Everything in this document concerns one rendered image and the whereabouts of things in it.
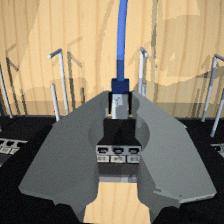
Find blue network cable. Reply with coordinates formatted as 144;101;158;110
116;0;128;81

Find black network patch panel rack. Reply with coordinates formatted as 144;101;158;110
0;47;224;183

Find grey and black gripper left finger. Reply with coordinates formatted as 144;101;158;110
0;90;112;224

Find network cable plug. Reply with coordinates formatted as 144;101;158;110
111;78;130;119

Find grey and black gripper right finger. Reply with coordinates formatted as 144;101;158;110
128;91;224;224

